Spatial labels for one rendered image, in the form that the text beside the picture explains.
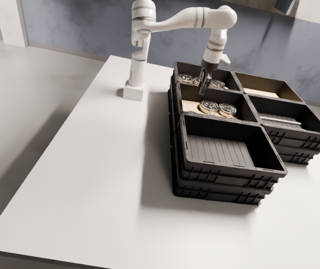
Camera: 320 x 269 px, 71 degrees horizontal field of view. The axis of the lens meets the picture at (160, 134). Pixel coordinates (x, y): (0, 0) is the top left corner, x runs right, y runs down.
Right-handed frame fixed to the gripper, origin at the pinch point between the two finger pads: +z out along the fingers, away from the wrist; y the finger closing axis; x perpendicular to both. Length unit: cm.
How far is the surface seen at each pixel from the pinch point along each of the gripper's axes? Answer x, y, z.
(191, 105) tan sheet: 1.2, -12.0, 17.7
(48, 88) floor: -135, -132, 100
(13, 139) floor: -131, -46, 100
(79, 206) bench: -44, 50, 30
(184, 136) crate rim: -8.3, 28.5, 7.6
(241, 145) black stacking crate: 23.8, 15.8, 18.0
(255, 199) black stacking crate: 26, 40, 26
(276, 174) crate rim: 26.4, 40.8, 8.8
